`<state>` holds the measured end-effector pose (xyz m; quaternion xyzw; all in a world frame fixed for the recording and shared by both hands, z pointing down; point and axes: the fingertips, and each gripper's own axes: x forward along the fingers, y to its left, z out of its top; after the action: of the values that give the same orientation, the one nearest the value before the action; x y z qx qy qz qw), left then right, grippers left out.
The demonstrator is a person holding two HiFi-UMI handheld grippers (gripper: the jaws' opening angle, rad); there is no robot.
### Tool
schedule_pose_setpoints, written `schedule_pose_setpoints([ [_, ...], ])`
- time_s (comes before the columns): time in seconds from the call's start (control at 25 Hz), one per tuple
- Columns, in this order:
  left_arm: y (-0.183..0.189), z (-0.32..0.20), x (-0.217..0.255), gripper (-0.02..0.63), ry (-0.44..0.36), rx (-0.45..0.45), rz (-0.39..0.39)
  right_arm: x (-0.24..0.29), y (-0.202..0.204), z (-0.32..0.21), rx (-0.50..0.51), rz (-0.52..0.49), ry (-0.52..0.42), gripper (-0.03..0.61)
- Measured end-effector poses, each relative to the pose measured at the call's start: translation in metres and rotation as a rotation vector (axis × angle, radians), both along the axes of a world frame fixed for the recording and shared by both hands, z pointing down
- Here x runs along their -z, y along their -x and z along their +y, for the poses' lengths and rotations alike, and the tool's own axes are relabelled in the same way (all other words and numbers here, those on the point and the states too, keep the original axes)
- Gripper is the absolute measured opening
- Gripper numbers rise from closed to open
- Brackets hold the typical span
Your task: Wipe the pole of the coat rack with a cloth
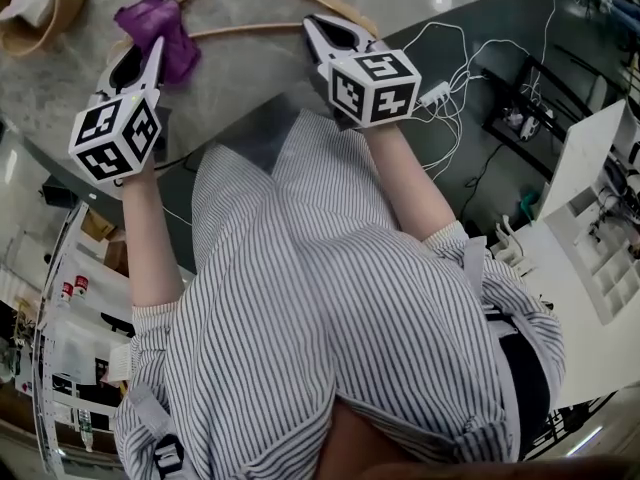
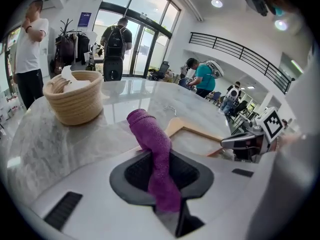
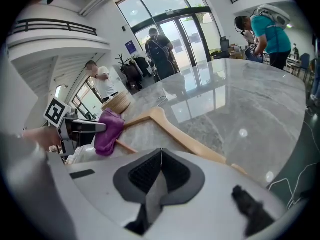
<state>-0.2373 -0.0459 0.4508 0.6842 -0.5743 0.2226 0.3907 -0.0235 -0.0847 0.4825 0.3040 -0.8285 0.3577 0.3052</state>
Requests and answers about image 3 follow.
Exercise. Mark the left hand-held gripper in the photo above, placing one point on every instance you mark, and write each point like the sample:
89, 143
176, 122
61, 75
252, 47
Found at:
56, 111

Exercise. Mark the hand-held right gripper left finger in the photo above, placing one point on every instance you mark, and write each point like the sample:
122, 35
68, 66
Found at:
105, 196

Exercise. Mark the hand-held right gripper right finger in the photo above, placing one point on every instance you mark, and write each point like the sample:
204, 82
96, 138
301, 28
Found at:
212, 184

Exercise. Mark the purple cloth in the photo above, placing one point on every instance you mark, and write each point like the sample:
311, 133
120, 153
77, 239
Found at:
108, 134

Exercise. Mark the person's left forearm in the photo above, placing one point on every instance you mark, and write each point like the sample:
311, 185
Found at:
42, 137

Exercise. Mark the round bamboo basket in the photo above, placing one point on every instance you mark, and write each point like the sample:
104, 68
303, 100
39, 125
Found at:
120, 102

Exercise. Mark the blue poster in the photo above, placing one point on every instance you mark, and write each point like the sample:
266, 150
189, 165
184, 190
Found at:
130, 47

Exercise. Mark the glass entrance doors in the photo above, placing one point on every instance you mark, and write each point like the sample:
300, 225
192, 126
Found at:
175, 34

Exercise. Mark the black office chair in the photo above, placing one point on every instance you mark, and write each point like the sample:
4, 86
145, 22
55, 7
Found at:
225, 45

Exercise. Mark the white hard-shell backpack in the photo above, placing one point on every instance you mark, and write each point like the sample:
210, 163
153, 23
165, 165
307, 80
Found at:
275, 14

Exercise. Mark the left hand-held gripper camera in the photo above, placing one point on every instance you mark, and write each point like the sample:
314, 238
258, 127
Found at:
71, 114

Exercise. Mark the coat rack with dark jackets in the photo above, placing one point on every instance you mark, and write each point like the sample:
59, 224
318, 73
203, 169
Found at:
135, 74

